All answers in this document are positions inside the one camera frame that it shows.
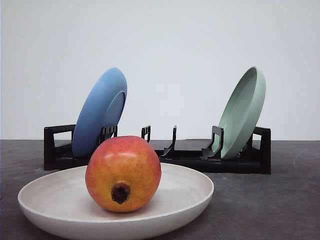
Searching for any green plate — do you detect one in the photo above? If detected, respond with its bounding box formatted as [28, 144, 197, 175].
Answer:
[213, 66, 267, 160]

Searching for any black plastic dish rack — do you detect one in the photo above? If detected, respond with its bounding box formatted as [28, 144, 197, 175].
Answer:
[43, 124, 272, 175]

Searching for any blue plate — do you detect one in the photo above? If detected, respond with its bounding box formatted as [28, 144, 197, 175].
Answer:
[72, 67, 128, 158]

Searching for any red pomegranate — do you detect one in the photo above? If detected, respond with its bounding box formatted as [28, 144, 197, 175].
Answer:
[85, 135, 162, 213]

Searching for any white plate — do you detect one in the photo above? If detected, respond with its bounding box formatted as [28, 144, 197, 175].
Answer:
[17, 163, 214, 234]

